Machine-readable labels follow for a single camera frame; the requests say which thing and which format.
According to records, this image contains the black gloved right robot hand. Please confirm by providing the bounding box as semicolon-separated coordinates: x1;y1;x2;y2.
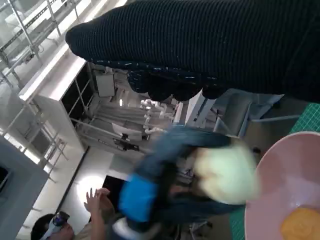
64;0;320;103

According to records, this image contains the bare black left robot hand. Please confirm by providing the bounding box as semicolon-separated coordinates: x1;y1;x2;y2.
117;126;248;223

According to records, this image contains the round pale toy bread bun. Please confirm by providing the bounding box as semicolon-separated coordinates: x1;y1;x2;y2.
193;144;261;205

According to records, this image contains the pink bowl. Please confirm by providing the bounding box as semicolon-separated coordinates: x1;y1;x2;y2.
244;131;320;240

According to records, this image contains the long orange toy bread loaf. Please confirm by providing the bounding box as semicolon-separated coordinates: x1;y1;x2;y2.
280;207;320;240

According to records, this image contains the person wearing headset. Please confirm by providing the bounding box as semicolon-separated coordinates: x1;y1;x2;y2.
29;187;121;240

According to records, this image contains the white cabinet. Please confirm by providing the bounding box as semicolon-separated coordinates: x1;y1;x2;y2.
184;94;208;128

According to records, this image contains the grey curtain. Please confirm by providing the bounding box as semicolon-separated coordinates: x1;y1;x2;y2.
92;99;176;153

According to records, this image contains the grey vr headset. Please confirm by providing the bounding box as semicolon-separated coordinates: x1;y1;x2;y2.
42;211;71;238

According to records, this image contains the green cutting mat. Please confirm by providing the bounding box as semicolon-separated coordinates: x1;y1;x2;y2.
228;102;320;240

